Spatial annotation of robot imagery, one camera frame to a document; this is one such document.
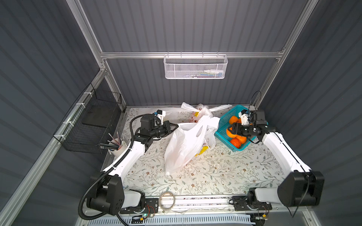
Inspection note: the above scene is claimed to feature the white pen cup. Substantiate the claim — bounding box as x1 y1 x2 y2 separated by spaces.
98 131 127 158

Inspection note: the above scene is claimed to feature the clear plastic bag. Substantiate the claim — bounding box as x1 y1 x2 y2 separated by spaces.
164 115 220 176

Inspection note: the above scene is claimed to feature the white wire wall basket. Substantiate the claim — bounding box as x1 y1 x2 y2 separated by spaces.
163 54 228 80

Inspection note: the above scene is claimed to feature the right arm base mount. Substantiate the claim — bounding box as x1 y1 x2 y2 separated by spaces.
228 195 272 212

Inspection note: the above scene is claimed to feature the orange mandarin top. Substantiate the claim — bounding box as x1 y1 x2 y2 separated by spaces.
229 116 239 125

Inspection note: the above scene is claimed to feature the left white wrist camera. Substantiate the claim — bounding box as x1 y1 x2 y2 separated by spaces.
154 110 166 121

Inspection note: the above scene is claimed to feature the orange mandarin front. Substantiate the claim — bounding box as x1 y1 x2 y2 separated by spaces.
236 136 247 144

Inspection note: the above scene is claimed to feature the black wire wall basket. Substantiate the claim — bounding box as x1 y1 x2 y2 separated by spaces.
53 85 122 154

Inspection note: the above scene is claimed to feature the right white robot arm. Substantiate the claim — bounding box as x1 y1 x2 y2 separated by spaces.
228 110 325 207

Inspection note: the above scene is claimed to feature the cartoon printed plastic bag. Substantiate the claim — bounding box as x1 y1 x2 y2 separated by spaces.
162 102 232 123

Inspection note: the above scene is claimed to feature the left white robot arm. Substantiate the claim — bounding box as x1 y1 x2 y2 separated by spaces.
78 110 179 220

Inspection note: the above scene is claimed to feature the teal plastic basket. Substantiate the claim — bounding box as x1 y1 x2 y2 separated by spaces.
215 105 259 152

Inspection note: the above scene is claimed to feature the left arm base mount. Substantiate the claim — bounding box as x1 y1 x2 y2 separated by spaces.
120 198 159 214

